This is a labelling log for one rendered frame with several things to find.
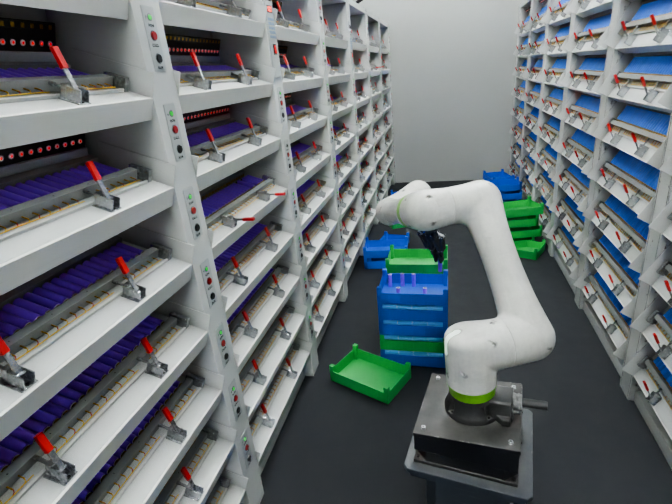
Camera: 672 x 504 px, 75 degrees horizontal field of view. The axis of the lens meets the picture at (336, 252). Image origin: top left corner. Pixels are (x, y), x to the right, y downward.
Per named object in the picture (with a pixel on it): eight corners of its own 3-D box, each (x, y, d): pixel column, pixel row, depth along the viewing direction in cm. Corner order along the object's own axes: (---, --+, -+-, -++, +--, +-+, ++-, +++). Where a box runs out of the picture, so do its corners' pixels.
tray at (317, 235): (335, 228, 245) (341, 206, 239) (304, 275, 191) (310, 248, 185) (301, 217, 247) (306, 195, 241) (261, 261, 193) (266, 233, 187)
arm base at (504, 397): (547, 400, 119) (547, 381, 117) (547, 439, 106) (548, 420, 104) (450, 386, 130) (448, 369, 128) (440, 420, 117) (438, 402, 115)
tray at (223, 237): (285, 199, 169) (290, 175, 164) (209, 263, 115) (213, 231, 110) (237, 183, 171) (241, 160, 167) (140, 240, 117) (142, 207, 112)
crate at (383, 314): (447, 299, 206) (447, 284, 203) (447, 322, 188) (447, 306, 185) (384, 297, 213) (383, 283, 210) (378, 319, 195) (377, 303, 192)
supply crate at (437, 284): (447, 284, 203) (448, 269, 200) (447, 306, 185) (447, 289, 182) (383, 283, 210) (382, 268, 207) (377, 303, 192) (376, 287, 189)
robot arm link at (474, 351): (516, 396, 113) (515, 332, 107) (459, 410, 112) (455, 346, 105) (491, 368, 126) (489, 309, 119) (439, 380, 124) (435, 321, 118)
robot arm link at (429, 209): (459, 227, 123) (452, 184, 122) (415, 235, 122) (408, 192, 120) (436, 225, 141) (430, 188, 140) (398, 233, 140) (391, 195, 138)
